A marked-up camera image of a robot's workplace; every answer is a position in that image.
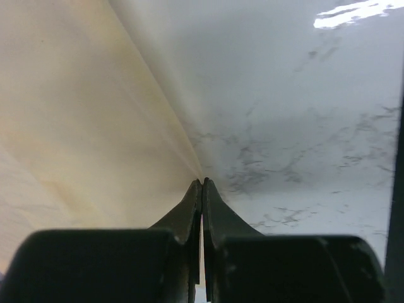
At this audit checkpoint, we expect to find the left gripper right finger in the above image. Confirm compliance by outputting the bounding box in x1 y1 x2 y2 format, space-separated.
202 179 391 302

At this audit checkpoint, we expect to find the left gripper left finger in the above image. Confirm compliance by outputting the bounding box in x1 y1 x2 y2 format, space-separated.
1 181 202 302

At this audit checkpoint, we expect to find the cream yellow t shirt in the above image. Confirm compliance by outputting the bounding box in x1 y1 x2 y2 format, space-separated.
1 1 202 272

